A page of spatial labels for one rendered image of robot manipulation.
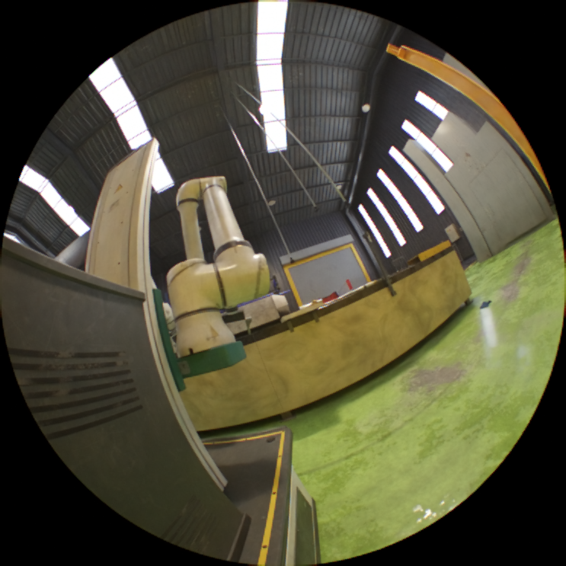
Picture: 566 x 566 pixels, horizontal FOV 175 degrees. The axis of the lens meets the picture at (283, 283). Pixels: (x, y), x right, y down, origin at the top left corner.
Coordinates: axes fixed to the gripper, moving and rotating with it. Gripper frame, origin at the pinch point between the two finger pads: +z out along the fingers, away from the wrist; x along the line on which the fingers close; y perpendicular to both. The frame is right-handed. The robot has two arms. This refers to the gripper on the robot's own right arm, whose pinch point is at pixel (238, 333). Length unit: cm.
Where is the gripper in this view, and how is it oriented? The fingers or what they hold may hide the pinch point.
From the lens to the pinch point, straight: 113.6
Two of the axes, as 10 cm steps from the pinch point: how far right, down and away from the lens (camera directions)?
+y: 1.8, 1.1, -9.8
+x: 9.7, -2.1, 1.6
